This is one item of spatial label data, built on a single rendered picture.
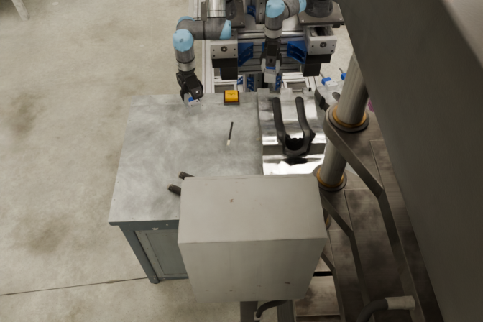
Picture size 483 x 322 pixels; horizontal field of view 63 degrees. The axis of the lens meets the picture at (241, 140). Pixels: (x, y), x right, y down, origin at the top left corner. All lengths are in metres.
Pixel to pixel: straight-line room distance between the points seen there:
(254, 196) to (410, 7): 0.52
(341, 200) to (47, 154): 2.36
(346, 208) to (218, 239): 0.40
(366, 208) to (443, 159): 0.70
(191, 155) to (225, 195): 0.92
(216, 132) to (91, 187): 1.20
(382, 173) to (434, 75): 0.45
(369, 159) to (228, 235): 0.33
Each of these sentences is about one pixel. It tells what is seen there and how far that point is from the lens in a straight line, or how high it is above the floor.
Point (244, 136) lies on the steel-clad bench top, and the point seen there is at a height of 0.80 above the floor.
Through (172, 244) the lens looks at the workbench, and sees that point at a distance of 1.89.
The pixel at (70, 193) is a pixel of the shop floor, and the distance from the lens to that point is 2.80.
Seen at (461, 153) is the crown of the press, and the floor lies 1.94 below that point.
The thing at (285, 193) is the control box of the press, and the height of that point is 1.47.
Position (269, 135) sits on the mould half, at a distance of 1.64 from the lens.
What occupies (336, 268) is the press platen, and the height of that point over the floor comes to 1.04.
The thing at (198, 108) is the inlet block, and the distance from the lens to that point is 1.74.
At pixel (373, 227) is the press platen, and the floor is 1.29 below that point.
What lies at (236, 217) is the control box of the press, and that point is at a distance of 0.82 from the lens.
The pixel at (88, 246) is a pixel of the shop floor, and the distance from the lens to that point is 2.57.
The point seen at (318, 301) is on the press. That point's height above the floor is 0.78.
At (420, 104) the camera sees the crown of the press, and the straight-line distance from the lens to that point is 0.44.
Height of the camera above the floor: 2.20
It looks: 52 degrees down
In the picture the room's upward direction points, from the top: 1 degrees counter-clockwise
